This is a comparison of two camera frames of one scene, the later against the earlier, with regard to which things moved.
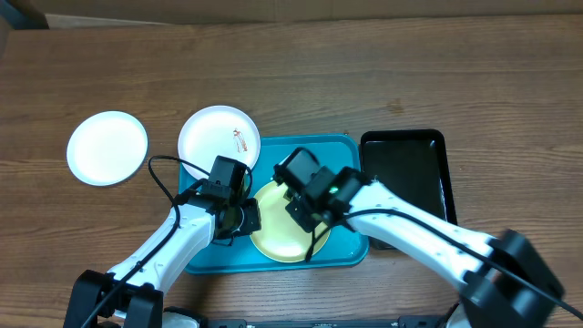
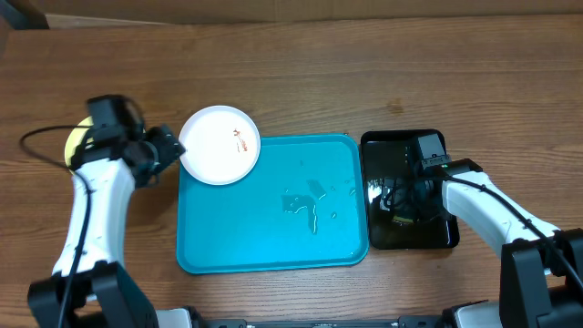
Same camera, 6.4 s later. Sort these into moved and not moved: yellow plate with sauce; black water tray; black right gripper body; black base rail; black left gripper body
Moved: black right gripper body; black left gripper body; yellow plate with sauce
Not moved: black water tray; black base rail
